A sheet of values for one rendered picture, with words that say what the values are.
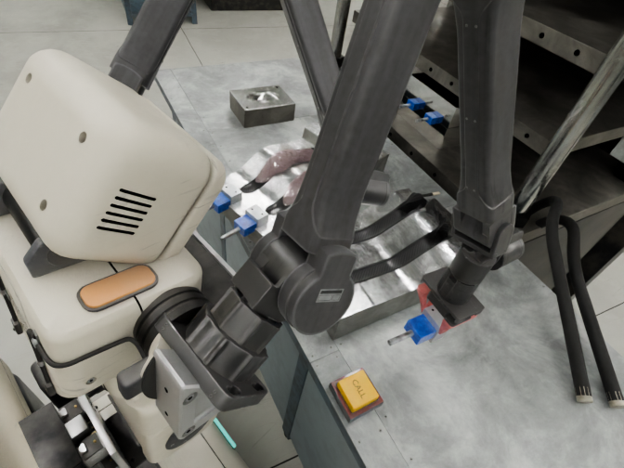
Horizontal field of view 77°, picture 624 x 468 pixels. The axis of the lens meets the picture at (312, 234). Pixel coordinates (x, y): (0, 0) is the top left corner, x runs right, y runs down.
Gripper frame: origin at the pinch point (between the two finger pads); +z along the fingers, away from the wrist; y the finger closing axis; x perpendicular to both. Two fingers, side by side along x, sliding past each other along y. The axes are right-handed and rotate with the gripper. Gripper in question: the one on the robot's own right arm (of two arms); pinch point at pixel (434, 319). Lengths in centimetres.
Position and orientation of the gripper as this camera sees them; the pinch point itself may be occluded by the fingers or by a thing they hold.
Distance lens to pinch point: 81.7
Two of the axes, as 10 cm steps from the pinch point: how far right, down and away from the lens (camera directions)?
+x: -8.8, 2.4, -4.2
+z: -1.5, 7.0, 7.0
